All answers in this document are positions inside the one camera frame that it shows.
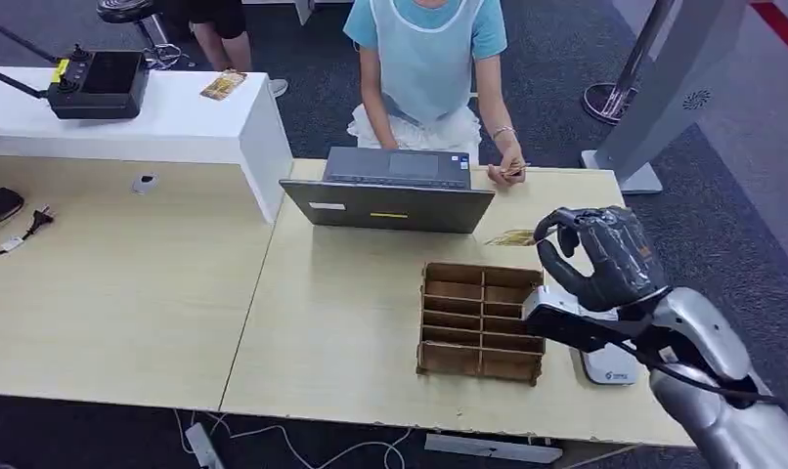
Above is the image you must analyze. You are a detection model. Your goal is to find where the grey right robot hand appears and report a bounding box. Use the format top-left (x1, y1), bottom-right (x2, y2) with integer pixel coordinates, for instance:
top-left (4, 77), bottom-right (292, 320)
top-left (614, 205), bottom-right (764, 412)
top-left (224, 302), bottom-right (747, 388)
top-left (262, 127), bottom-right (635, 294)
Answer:
top-left (533, 205), bottom-right (671, 314)

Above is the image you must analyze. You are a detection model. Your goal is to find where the person's left hand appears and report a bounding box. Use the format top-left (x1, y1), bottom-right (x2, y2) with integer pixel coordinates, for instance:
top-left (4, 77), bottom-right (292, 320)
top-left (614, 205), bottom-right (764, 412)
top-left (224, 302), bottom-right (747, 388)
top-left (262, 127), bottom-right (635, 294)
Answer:
top-left (486, 142), bottom-right (529, 189)

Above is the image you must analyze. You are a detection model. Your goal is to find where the white flat pad device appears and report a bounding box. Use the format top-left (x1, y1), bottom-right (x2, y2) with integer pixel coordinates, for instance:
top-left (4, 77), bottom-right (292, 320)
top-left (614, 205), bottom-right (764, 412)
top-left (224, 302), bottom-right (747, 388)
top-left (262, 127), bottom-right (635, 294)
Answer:
top-left (578, 343), bottom-right (640, 388)

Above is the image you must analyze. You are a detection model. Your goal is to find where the grey laptop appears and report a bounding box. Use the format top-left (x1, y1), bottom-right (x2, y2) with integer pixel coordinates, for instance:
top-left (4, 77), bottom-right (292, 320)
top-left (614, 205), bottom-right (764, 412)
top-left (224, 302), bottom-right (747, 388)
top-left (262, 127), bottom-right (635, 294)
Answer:
top-left (278, 146), bottom-right (497, 235)

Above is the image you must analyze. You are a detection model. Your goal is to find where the seated person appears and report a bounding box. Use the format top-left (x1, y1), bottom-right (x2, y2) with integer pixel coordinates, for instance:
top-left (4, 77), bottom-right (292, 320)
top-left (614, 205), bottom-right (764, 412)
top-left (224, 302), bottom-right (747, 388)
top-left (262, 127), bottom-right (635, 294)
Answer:
top-left (341, 0), bottom-right (530, 189)

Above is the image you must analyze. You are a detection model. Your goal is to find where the wooden compartment card box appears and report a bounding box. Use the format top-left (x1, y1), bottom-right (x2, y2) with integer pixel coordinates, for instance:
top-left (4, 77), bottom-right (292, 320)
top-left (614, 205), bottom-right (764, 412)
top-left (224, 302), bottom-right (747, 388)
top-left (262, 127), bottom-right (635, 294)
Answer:
top-left (416, 261), bottom-right (547, 388)

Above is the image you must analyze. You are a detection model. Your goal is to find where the grey pillar stand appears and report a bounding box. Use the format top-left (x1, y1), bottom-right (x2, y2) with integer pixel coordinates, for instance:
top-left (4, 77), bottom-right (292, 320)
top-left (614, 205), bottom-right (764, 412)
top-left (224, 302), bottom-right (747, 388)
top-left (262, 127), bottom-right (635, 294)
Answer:
top-left (580, 0), bottom-right (755, 195)

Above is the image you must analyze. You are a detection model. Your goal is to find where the grey metal bar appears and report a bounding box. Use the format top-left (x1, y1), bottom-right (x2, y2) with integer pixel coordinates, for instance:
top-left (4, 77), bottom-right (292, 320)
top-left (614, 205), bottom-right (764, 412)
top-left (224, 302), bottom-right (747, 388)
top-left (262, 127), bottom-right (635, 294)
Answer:
top-left (423, 433), bottom-right (565, 465)

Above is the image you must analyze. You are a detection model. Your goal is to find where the standing person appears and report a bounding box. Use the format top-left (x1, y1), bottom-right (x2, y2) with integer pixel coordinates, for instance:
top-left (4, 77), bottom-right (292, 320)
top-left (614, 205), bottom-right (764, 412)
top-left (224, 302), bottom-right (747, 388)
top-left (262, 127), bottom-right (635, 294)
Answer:
top-left (186, 0), bottom-right (289, 99)

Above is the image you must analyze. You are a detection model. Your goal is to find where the white counter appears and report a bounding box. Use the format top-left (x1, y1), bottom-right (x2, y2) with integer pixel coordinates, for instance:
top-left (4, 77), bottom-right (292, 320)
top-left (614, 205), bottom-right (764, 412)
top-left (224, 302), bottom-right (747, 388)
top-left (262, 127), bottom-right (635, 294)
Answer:
top-left (0, 65), bottom-right (295, 226)

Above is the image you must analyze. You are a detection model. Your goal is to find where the black controller device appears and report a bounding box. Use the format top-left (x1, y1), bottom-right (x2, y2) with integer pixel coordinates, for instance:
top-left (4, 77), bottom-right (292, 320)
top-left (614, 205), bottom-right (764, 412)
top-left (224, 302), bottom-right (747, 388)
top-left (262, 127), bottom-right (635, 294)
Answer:
top-left (46, 43), bottom-right (151, 122)

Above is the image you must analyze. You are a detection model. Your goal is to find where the white power strip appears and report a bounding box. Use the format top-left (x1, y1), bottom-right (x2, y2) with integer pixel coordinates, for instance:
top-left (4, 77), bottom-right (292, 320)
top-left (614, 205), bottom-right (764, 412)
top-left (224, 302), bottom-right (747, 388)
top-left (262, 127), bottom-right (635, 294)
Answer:
top-left (184, 421), bottom-right (226, 469)

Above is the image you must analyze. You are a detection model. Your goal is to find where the black rod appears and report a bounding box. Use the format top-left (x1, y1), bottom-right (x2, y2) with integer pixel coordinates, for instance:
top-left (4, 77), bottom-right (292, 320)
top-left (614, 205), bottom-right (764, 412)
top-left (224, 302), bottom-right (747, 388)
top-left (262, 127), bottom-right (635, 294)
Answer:
top-left (0, 13), bottom-right (59, 64)
top-left (0, 63), bottom-right (51, 100)

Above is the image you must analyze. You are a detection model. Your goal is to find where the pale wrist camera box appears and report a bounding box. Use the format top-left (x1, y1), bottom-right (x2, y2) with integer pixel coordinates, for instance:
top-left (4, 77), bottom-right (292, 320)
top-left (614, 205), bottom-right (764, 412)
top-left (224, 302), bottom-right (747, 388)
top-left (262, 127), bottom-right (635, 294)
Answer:
top-left (522, 286), bottom-right (648, 356)

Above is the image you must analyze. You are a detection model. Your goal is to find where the chrome stanchion post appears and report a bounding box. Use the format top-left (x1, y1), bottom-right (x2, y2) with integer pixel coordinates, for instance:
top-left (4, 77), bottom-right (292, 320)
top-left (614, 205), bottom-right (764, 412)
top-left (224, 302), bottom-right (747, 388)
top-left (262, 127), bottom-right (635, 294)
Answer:
top-left (582, 0), bottom-right (679, 125)

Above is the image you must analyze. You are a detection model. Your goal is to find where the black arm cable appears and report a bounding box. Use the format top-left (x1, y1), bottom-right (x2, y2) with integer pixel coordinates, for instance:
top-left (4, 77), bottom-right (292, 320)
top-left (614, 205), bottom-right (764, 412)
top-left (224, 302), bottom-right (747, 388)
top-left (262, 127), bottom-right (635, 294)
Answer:
top-left (617, 341), bottom-right (785, 406)

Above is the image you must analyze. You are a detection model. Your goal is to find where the white floor cable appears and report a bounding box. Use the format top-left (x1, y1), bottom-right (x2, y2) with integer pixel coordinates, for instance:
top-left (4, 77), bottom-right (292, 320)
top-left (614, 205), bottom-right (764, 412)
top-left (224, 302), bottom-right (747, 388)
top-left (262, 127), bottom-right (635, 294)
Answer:
top-left (173, 412), bottom-right (412, 469)

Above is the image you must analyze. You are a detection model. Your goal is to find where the black power plug cable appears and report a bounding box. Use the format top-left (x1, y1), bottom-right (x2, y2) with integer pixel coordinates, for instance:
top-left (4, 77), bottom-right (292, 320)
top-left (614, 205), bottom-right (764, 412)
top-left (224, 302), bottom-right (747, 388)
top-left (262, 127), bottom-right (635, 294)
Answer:
top-left (0, 205), bottom-right (56, 258)

